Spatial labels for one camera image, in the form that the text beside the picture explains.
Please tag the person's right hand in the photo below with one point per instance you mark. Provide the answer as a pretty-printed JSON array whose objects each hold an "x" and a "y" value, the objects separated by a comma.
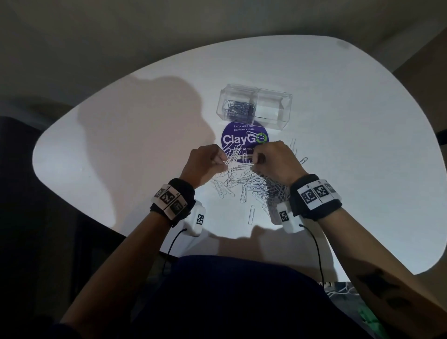
[{"x": 277, "y": 162}]

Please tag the person's left hand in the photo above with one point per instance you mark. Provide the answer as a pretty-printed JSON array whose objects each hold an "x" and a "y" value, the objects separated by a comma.
[{"x": 204, "y": 164}]

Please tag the pile of mixed paper clips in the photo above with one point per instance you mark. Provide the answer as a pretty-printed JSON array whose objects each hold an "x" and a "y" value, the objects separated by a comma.
[{"x": 251, "y": 181}]

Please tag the clear plastic two-compartment box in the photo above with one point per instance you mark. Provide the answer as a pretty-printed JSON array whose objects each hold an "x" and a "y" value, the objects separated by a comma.
[{"x": 269, "y": 106}]

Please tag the cluster of sorted blue clips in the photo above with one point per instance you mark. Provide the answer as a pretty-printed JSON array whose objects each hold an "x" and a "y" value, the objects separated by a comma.
[{"x": 239, "y": 108}]

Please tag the person's left forearm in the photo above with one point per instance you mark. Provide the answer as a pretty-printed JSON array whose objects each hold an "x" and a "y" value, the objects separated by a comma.
[{"x": 115, "y": 276}]

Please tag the person's right forearm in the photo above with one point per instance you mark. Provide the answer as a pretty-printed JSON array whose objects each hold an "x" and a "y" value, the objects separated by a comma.
[{"x": 380, "y": 272}]

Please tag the person's dark blue clothing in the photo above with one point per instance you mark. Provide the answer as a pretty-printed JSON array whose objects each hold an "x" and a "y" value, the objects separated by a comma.
[{"x": 244, "y": 304}]

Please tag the round purple sticker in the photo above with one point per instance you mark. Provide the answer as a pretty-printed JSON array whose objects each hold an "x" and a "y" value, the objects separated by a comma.
[{"x": 234, "y": 138}]

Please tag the black left wristband with markers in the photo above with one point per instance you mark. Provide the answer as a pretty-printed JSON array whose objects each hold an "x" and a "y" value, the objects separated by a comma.
[{"x": 173, "y": 202}]

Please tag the black wristband with markers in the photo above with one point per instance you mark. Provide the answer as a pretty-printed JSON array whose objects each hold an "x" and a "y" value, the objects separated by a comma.
[
  {"x": 314, "y": 197},
  {"x": 173, "y": 202}
]

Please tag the black right wristband with markers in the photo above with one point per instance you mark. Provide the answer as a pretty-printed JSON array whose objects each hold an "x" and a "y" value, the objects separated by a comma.
[{"x": 314, "y": 197}]

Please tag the green object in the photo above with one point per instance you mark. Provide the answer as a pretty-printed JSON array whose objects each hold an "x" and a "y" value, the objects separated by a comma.
[{"x": 372, "y": 317}]

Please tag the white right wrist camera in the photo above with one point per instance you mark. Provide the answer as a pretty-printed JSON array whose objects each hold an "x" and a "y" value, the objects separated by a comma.
[{"x": 288, "y": 216}]

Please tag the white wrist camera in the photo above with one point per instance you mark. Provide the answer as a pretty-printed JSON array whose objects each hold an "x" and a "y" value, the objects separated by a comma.
[
  {"x": 195, "y": 220},
  {"x": 288, "y": 216}
]

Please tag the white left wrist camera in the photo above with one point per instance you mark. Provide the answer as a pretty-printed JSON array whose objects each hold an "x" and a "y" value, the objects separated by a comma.
[{"x": 195, "y": 220}]

